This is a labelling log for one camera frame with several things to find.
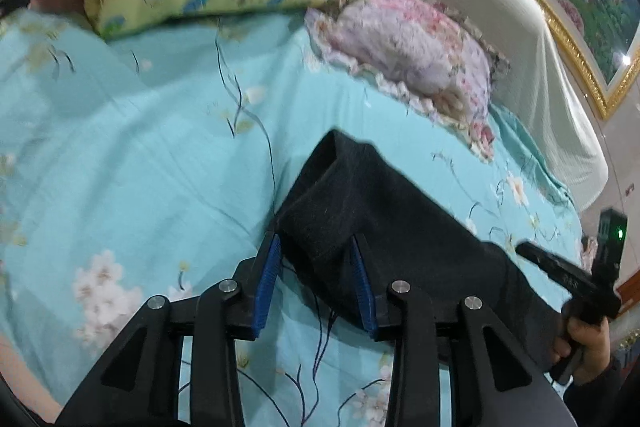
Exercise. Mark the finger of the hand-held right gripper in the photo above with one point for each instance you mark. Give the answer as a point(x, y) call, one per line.
point(545, 263)

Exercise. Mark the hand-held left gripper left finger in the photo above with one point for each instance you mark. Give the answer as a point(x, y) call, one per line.
point(266, 281)

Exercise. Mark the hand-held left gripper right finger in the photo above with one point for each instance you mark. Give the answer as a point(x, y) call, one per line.
point(362, 291)

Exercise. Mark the black pants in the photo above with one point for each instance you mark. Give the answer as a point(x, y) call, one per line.
point(400, 252)

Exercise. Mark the person's right hand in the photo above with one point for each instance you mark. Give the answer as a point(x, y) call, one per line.
point(585, 349)

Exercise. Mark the turquoise floral bed sheet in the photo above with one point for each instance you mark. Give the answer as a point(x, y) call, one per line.
point(140, 147)

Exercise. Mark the pink floral ruffled pillow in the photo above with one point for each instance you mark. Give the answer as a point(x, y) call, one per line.
point(410, 52)

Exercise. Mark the cream padded headboard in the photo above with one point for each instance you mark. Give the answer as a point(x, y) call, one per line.
point(500, 17)

